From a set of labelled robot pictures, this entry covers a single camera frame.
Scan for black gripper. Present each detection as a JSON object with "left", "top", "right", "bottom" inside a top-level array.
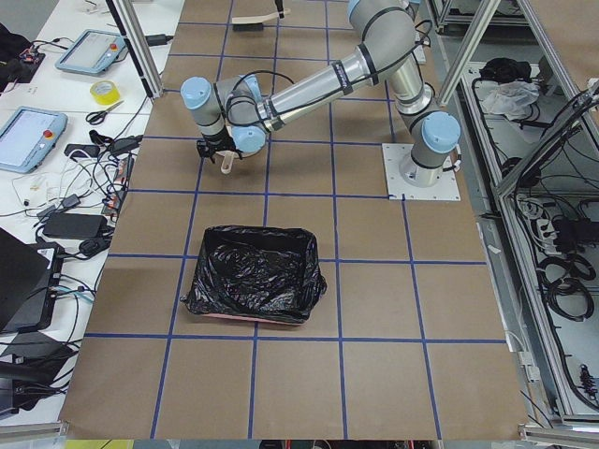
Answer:
[{"left": 196, "top": 133, "right": 234, "bottom": 162}]

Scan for beige hand brush black bristles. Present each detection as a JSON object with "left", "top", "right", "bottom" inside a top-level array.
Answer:
[{"left": 231, "top": 12, "right": 281, "bottom": 32}]

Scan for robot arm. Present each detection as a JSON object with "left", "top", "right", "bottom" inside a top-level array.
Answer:
[{"left": 180, "top": 1, "right": 460, "bottom": 172}]

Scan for black trash bag bin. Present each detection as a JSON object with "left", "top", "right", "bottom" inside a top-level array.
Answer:
[{"left": 181, "top": 225, "right": 328, "bottom": 325}]

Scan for yellow tape roll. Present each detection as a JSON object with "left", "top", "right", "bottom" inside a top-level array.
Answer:
[{"left": 90, "top": 80, "right": 121, "bottom": 106}]

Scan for blue teach pendant far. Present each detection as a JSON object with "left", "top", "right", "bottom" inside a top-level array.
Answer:
[{"left": 54, "top": 29, "right": 126, "bottom": 76}]

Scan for blue teach pendant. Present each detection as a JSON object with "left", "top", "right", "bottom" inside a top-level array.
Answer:
[
  {"left": 1, "top": 107, "right": 68, "bottom": 174},
  {"left": 54, "top": 29, "right": 126, "bottom": 76}
]

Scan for black power brick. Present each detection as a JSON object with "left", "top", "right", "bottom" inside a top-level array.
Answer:
[{"left": 42, "top": 213, "right": 109, "bottom": 239}]

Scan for blue teach pendant near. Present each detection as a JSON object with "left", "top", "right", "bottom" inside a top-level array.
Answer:
[{"left": 1, "top": 107, "right": 68, "bottom": 174}]

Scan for black laptop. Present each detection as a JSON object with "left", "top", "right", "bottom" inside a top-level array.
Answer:
[{"left": 1, "top": 230, "right": 65, "bottom": 334}]

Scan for black handled scissors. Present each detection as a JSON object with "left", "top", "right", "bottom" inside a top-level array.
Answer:
[{"left": 85, "top": 100, "right": 124, "bottom": 126}]

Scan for aluminium frame post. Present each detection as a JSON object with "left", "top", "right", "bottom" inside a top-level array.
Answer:
[{"left": 106, "top": 0, "right": 163, "bottom": 99}]

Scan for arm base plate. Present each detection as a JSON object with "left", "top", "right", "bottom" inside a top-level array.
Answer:
[{"left": 382, "top": 143, "right": 460, "bottom": 201}]

